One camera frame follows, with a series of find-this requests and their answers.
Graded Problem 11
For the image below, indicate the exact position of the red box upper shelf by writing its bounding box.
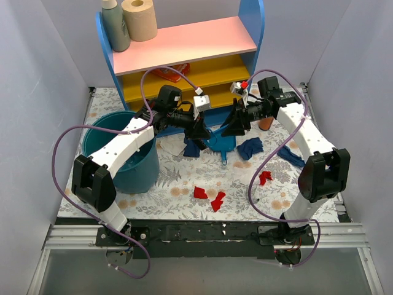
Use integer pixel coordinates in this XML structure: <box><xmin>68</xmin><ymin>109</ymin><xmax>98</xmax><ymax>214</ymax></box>
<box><xmin>151</xmin><ymin>63</ymin><xmax>190</xmax><ymax>83</ymax></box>

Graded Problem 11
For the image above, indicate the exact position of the blue plastic dustpan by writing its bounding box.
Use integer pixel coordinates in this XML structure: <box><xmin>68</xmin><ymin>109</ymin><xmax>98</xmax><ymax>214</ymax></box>
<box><xmin>218</xmin><ymin>127</ymin><xmax>236</xmax><ymax>165</ymax></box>

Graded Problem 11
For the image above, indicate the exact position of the grey green bottle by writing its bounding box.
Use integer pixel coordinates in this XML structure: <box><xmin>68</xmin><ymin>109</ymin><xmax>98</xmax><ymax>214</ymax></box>
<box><xmin>101</xmin><ymin>0</ymin><xmax>131</xmax><ymax>52</ymax></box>

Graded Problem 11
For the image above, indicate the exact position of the teal plastic bucket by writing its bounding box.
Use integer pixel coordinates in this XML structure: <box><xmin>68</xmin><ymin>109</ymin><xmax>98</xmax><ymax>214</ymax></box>
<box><xmin>82</xmin><ymin>111</ymin><xmax>160</xmax><ymax>194</ymax></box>

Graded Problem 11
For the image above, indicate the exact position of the red paper scrap left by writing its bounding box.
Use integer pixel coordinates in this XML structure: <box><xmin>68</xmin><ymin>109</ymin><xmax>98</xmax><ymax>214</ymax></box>
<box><xmin>193</xmin><ymin>186</ymin><xmax>208</xmax><ymax>199</ymax></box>

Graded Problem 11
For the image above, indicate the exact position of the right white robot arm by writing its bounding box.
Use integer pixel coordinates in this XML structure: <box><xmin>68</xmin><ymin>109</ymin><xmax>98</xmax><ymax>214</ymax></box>
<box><xmin>222</xmin><ymin>76</ymin><xmax>351</xmax><ymax>245</ymax></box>

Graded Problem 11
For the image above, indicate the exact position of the red paper scrap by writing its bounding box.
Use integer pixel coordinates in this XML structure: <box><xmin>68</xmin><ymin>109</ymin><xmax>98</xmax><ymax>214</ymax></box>
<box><xmin>211</xmin><ymin>192</ymin><xmax>226</xmax><ymax>212</ymax></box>
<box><xmin>259</xmin><ymin>171</ymin><xmax>273</xmax><ymax>186</ymax></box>
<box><xmin>193</xmin><ymin>186</ymin><xmax>208</xmax><ymax>199</ymax></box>

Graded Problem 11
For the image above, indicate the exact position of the red paper scrap middle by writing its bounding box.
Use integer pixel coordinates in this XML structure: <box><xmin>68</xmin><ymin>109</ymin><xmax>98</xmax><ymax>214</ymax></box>
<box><xmin>211</xmin><ymin>192</ymin><xmax>226</xmax><ymax>212</ymax></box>

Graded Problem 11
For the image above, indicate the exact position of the aluminium frame rail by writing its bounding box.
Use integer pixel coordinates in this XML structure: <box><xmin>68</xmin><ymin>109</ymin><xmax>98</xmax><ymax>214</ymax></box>
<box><xmin>28</xmin><ymin>222</ymin><xmax>384</xmax><ymax>294</ymax></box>

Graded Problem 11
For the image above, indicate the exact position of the blue hand brush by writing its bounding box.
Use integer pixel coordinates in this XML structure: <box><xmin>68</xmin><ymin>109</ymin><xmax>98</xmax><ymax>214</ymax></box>
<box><xmin>201</xmin><ymin>129</ymin><xmax>221</xmax><ymax>152</ymax></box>

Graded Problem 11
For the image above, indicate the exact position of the purple cable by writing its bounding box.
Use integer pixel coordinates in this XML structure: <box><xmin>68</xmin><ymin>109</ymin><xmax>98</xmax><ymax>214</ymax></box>
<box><xmin>51</xmin><ymin>66</ymin><xmax>203</xmax><ymax>280</ymax></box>
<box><xmin>245</xmin><ymin>69</ymin><xmax>322</xmax><ymax>268</ymax></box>

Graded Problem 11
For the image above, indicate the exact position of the white paper scrap left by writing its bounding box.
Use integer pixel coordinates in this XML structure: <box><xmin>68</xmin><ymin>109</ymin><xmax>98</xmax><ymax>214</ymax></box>
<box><xmin>160</xmin><ymin>138</ymin><xmax>186</xmax><ymax>156</ymax></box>

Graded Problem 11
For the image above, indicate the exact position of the blue pink yellow shelf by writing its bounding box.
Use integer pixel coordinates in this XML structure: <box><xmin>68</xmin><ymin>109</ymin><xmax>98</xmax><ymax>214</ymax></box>
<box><xmin>95</xmin><ymin>1</ymin><xmax>265</xmax><ymax>127</ymax></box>

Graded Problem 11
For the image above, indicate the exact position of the dark blue paper scrap middle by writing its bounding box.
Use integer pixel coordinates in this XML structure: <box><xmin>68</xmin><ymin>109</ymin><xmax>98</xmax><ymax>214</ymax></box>
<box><xmin>236</xmin><ymin>137</ymin><xmax>263</xmax><ymax>160</ymax></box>

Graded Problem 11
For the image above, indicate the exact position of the orange spray bottle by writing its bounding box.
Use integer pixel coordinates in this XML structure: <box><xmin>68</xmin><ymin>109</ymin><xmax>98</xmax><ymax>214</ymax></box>
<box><xmin>258</xmin><ymin>117</ymin><xmax>274</xmax><ymax>131</ymax></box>

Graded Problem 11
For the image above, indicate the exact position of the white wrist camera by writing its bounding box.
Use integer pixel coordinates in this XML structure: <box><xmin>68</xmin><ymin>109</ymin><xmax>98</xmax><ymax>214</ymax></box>
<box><xmin>193</xmin><ymin>95</ymin><xmax>211</xmax><ymax>120</ymax></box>
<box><xmin>230</xmin><ymin>81</ymin><xmax>249</xmax><ymax>106</ymax></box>

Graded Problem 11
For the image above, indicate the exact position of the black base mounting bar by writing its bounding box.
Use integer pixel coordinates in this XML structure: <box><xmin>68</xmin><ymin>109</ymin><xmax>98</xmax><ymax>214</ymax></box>
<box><xmin>95</xmin><ymin>219</ymin><xmax>316</xmax><ymax>259</ymax></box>

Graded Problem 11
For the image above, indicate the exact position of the dark blue paper scrap right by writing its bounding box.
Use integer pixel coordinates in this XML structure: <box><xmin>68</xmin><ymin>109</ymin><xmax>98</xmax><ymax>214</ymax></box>
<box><xmin>277</xmin><ymin>146</ymin><xmax>305</xmax><ymax>168</ymax></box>

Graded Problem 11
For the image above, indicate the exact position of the brown paper roll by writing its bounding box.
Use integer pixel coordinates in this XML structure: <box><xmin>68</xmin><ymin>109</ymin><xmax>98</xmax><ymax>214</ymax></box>
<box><xmin>121</xmin><ymin>0</ymin><xmax>158</xmax><ymax>42</ymax></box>

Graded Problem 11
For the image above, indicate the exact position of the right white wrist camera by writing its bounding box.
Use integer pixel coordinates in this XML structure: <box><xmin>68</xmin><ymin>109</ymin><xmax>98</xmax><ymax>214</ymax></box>
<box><xmin>230</xmin><ymin>81</ymin><xmax>249</xmax><ymax>106</ymax></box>

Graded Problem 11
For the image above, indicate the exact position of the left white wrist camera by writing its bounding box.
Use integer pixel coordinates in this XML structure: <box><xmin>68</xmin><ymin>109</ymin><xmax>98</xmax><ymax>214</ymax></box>
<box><xmin>193</xmin><ymin>95</ymin><xmax>211</xmax><ymax>120</ymax></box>

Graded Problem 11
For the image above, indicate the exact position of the dark blue paper scrap left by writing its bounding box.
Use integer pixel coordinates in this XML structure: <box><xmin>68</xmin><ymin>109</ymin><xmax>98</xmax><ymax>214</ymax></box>
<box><xmin>183</xmin><ymin>138</ymin><xmax>200</xmax><ymax>158</ymax></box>

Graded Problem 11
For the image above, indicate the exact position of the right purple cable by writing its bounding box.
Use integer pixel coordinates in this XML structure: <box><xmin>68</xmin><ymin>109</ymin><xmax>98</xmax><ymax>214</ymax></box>
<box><xmin>245</xmin><ymin>69</ymin><xmax>322</xmax><ymax>268</ymax></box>

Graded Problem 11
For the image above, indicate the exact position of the floral table cloth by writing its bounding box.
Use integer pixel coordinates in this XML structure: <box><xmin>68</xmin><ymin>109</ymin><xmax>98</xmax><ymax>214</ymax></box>
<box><xmin>58</xmin><ymin>84</ymin><xmax>340</xmax><ymax>222</ymax></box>

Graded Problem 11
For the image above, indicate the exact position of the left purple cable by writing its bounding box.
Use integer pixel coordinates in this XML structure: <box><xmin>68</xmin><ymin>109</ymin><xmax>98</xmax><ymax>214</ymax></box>
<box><xmin>51</xmin><ymin>66</ymin><xmax>203</xmax><ymax>280</ymax></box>

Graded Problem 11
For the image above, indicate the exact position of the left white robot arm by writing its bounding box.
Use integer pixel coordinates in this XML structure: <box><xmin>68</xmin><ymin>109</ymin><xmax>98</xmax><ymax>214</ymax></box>
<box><xmin>71</xmin><ymin>85</ymin><xmax>211</xmax><ymax>246</ymax></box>

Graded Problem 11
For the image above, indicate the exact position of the dark blue paper scrap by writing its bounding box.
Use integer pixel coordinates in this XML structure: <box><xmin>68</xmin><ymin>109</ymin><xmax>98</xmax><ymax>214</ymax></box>
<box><xmin>183</xmin><ymin>138</ymin><xmax>200</xmax><ymax>158</ymax></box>
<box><xmin>236</xmin><ymin>137</ymin><xmax>263</xmax><ymax>160</ymax></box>
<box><xmin>277</xmin><ymin>146</ymin><xmax>305</xmax><ymax>168</ymax></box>

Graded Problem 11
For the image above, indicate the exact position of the red paper scrap right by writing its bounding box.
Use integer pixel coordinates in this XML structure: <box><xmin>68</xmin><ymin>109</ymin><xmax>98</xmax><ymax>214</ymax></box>
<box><xmin>259</xmin><ymin>171</ymin><xmax>273</xmax><ymax>186</ymax></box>

